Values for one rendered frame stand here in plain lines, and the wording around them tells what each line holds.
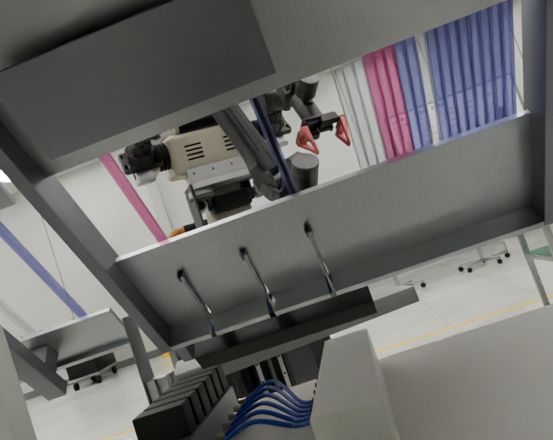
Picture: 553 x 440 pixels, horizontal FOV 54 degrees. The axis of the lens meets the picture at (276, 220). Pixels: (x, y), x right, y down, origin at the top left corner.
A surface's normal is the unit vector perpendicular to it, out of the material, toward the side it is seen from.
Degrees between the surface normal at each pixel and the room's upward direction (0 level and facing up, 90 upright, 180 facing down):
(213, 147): 98
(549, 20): 135
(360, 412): 90
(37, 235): 90
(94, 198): 90
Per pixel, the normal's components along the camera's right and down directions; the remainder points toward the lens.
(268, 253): 0.15, 0.65
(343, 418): -0.13, -0.03
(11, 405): 0.94, -0.33
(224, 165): 0.31, -0.18
